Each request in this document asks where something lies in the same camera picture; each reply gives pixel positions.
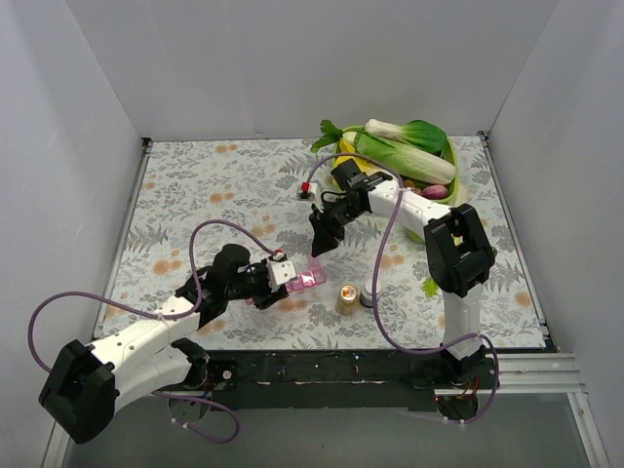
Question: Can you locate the clear bottle of yellow pills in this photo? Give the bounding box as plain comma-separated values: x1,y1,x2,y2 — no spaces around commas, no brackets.
335,285,358,316

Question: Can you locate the pink weekly pill organizer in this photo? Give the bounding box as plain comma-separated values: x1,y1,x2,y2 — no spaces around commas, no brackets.
286,256,328,293

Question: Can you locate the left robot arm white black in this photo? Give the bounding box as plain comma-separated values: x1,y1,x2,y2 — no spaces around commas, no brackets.
38,244,296,444

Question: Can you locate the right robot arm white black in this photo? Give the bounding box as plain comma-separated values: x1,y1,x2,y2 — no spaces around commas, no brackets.
297,153,495,388

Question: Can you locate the yellow napa cabbage toy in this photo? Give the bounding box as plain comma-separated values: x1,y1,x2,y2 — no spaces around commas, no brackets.
331,156,367,191

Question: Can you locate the round green cabbage toy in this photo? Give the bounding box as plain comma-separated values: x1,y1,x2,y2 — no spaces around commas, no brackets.
404,220,424,244

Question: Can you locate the leafy green herb toy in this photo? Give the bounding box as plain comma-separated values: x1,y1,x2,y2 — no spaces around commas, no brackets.
310,119,343,153

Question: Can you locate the white bottle blue label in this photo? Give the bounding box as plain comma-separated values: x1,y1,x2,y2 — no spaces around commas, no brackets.
359,279,382,309

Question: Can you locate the purple onion toy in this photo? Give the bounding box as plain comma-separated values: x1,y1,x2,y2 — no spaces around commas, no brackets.
421,184,449,200

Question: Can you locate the green napa cabbage toy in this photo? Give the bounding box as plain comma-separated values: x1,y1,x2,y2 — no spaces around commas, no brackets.
350,131,456,185

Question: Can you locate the green plastic tray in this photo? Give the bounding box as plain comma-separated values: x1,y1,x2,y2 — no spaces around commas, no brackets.
334,125,459,203

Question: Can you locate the bok choy toy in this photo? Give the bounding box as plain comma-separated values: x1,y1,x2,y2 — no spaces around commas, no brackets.
365,119,448,153

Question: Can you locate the celery stalk toy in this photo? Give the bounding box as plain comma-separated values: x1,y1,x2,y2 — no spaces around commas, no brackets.
421,278,440,298

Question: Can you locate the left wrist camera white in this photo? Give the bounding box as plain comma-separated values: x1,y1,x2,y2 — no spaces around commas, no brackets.
266,250,297,290

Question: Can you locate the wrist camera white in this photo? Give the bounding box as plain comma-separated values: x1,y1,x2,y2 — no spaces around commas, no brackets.
266,250,297,290
296,181,323,211

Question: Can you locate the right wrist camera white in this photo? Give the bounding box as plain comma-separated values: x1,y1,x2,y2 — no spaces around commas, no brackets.
296,181,323,211

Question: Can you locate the black front table rail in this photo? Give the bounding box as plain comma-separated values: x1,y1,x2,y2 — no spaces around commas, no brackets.
194,346,469,410

